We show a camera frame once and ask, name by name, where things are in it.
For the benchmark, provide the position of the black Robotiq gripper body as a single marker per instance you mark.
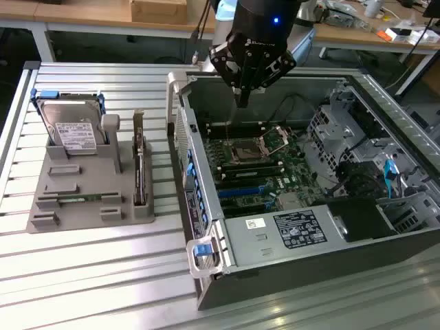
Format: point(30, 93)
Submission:
point(261, 24)

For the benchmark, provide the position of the Nvidia graphics card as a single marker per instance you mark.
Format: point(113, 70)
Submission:
point(139, 165)

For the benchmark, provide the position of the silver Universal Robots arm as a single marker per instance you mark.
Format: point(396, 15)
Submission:
point(221, 34)

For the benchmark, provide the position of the thin locking lever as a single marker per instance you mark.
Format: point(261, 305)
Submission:
point(228, 132)

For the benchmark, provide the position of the silver CPU socket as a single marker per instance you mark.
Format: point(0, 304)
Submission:
point(275, 139)

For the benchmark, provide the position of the cluttered wooden desk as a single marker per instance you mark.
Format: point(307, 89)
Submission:
point(350, 36)

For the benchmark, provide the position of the silver antistatic bag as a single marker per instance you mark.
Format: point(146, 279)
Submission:
point(340, 13)

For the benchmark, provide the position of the black RAM stick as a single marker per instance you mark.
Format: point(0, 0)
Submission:
point(251, 172)

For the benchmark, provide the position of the green motherboard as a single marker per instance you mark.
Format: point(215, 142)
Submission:
point(292, 165)

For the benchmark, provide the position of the grey metal disk bay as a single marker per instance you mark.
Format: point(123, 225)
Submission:
point(343, 137)

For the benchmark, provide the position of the cardboard box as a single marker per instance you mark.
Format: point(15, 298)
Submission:
point(158, 10)

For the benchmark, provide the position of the orange small item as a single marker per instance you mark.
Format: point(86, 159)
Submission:
point(382, 34)

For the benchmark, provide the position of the blue expansion slot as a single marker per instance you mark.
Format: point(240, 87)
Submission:
point(239, 192)

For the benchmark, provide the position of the white cup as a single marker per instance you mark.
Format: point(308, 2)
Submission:
point(374, 7)

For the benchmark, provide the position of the white and black small box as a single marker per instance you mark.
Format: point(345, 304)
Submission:
point(398, 34)

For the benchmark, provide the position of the silver computer chassis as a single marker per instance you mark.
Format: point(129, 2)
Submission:
point(424, 120)

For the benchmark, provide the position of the grey power supply unit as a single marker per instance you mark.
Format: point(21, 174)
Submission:
point(247, 240)

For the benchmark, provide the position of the black plastic shroud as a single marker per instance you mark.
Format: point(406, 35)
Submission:
point(357, 216)

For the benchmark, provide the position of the hard disk with blue carrier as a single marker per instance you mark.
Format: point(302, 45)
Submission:
point(74, 127)

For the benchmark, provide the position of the grey plastic parts rack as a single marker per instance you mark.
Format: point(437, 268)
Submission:
point(89, 178)

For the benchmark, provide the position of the green RAM stick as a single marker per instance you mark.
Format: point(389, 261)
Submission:
point(80, 198)

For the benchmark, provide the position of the open Dell PC case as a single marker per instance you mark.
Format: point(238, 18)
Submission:
point(309, 275)

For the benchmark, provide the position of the wooden desk with white legs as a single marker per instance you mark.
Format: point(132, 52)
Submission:
point(20, 10)

